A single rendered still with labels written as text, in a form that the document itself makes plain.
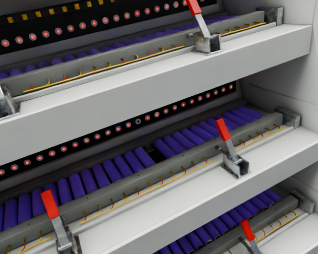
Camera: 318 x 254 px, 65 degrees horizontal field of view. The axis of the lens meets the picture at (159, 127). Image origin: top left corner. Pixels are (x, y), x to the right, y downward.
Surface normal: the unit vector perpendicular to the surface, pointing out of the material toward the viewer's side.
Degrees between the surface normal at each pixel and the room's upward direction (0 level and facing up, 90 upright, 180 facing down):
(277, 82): 90
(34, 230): 107
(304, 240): 17
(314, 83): 90
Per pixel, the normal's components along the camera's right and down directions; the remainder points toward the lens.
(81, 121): 0.43, 0.38
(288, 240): -0.17, -0.86
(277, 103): -0.89, 0.35
